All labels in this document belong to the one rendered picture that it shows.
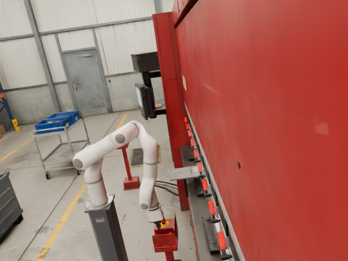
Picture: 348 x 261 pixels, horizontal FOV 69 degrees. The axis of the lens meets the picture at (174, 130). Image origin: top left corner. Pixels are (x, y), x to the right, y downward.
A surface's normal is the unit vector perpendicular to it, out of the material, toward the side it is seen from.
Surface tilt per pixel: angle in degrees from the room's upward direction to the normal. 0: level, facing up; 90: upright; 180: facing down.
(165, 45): 90
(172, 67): 90
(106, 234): 90
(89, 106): 90
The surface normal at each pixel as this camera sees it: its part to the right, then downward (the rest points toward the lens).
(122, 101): 0.02, 0.33
